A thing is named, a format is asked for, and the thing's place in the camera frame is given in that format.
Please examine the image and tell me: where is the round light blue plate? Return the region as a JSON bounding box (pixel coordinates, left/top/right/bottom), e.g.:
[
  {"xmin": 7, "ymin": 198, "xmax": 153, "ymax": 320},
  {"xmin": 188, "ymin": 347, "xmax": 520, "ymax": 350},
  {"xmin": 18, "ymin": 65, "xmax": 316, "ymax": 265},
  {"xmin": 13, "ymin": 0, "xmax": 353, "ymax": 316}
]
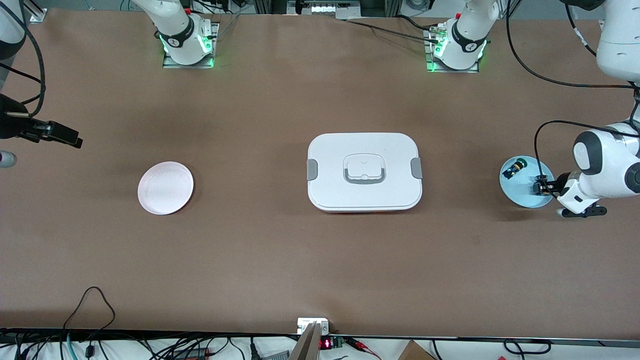
[{"xmin": 499, "ymin": 155, "xmax": 556, "ymax": 209}]

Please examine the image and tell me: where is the white round plate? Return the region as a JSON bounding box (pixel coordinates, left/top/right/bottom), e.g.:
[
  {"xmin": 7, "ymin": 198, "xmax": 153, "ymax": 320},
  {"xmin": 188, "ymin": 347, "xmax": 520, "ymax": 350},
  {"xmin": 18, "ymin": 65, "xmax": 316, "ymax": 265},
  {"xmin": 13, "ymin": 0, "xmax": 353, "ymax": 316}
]
[{"xmin": 137, "ymin": 160, "xmax": 195, "ymax": 216}]

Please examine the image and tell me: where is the brown cardboard piece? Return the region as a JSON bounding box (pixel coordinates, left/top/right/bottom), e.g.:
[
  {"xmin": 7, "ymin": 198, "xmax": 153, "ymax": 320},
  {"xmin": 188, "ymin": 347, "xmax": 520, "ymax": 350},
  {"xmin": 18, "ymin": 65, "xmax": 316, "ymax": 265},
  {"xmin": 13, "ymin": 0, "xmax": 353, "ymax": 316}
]
[{"xmin": 397, "ymin": 340, "xmax": 437, "ymax": 360}]

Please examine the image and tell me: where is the white table edge device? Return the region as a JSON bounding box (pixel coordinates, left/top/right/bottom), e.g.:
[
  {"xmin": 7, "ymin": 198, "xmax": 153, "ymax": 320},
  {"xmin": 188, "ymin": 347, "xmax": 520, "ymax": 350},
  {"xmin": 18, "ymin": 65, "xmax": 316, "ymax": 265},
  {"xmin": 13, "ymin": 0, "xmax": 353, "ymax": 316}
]
[{"xmin": 297, "ymin": 317, "xmax": 330, "ymax": 336}]

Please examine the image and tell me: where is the grey slanted beam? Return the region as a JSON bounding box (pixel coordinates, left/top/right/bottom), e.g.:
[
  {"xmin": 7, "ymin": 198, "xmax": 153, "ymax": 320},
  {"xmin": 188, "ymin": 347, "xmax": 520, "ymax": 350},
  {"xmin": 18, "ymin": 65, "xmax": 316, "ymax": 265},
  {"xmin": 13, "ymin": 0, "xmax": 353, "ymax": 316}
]
[{"xmin": 289, "ymin": 322, "xmax": 322, "ymax": 360}]

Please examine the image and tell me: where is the green push-button switch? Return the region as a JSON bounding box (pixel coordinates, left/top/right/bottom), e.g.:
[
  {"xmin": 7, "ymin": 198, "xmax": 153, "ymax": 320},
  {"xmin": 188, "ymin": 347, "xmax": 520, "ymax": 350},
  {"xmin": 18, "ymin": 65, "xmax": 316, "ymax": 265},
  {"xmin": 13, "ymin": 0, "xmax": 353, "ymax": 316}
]
[{"xmin": 502, "ymin": 158, "xmax": 528, "ymax": 180}]

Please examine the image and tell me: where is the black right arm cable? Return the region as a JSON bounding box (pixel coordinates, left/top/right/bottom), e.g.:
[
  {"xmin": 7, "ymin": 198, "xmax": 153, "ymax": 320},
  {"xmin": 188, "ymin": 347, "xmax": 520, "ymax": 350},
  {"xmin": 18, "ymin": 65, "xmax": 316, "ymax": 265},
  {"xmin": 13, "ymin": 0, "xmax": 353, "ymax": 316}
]
[{"xmin": 0, "ymin": 0, "xmax": 47, "ymax": 121}]

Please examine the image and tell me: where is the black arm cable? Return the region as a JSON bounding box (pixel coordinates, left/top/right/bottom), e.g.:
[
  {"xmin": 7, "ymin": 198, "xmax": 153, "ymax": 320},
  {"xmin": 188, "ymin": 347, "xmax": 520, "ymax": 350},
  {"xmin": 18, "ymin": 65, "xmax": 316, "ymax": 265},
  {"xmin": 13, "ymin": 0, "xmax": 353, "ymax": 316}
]
[
  {"xmin": 0, "ymin": 0, "xmax": 47, "ymax": 121},
  {"xmin": 505, "ymin": 0, "xmax": 640, "ymax": 177}
]

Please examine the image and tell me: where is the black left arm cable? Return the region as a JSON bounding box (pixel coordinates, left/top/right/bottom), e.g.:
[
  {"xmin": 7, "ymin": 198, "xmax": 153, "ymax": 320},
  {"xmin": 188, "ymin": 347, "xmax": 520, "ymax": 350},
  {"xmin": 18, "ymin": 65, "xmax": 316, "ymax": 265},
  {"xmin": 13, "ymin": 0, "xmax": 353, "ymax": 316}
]
[{"xmin": 505, "ymin": 0, "xmax": 640, "ymax": 177}]

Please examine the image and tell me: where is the black coiled cable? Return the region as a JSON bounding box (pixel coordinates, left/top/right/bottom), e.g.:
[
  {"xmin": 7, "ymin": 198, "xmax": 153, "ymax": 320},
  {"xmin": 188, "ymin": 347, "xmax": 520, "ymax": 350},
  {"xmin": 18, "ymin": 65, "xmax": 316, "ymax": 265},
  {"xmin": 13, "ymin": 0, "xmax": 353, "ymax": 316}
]
[{"xmin": 502, "ymin": 338, "xmax": 552, "ymax": 356}]

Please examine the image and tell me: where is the black looped cable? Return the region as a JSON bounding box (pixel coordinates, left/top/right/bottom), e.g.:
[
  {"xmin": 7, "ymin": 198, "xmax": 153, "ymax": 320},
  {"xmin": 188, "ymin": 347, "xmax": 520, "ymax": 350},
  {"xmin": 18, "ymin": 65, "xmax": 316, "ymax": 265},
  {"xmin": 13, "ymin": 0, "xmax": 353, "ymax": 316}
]
[{"xmin": 61, "ymin": 285, "xmax": 117, "ymax": 360}]

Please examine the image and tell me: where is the white lidded box grey handle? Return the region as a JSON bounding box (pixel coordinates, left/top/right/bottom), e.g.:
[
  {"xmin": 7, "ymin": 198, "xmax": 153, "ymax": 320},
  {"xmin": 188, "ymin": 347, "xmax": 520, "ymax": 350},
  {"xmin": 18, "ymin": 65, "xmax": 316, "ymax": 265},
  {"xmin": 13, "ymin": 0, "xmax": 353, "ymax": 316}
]
[{"xmin": 306, "ymin": 132, "xmax": 424, "ymax": 214}]

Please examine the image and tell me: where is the black cable on table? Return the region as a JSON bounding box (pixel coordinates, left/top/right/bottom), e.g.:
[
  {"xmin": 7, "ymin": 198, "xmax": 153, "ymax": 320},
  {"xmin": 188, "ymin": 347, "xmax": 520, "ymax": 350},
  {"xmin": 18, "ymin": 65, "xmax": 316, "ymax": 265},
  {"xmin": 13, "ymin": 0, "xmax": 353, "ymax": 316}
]
[{"xmin": 344, "ymin": 14, "xmax": 441, "ymax": 45}]

